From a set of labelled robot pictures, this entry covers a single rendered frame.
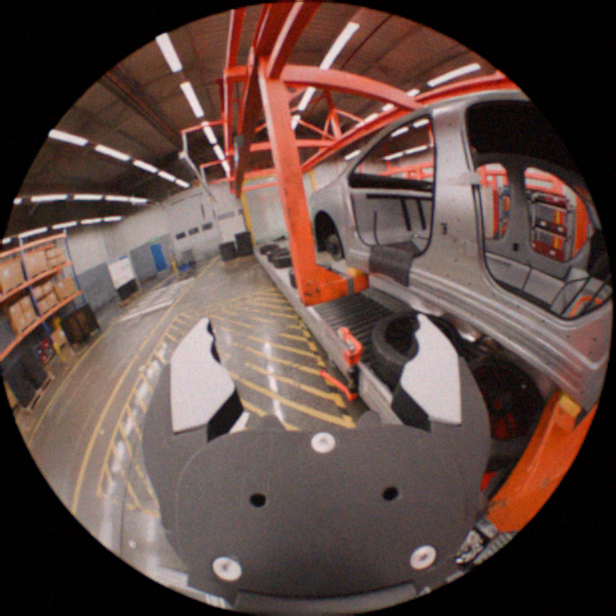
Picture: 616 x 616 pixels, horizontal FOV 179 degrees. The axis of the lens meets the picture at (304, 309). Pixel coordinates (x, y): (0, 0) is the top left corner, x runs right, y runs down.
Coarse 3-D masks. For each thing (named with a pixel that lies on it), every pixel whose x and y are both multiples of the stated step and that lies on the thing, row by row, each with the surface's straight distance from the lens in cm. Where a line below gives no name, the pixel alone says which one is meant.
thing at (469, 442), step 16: (464, 368) 10; (464, 384) 9; (464, 400) 8; (480, 400) 9; (464, 416) 8; (480, 416) 8; (432, 432) 7; (448, 432) 7; (464, 432) 8; (480, 432) 8; (464, 448) 7; (480, 448) 8; (464, 464) 7; (480, 464) 7; (464, 480) 7; (480, 480) 7; (384, 496) 6
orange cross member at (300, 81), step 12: (288, 72) 216; (300, 72) 220; (288, 84) 212; (300, 84) 216; (312, 84) 219; (324, 84) 221; (336, 84) 227; (348, 84) 236; (360, 84) 247; (288, 96) 202; (360, 96) 251; (372, 96) 253; (384, 96) 260; (396, 96) 277; (408, 108) 289
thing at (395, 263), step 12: (372, 252) 159; (384, 252) 148; (396, 252) 140; (408, 252) 134; (372, 264) 157; (384, 264) 146; (396, 264) 138; (408, 264) 132; (396, 276) 139; (408, 276) 131
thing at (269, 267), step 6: (258, 246) 891; (282, 246) 648; (258, 252) 710; (258, 258) 636; (264, 258) 570; (264, 264) 495; (270, 264) 475; (270, 270) 407; (276, 270) 410; (282, 270) 403; (270, 276) 434; (276, 276) 344; (282, 276) 362; (288, 276) 356; (276, 282) 364
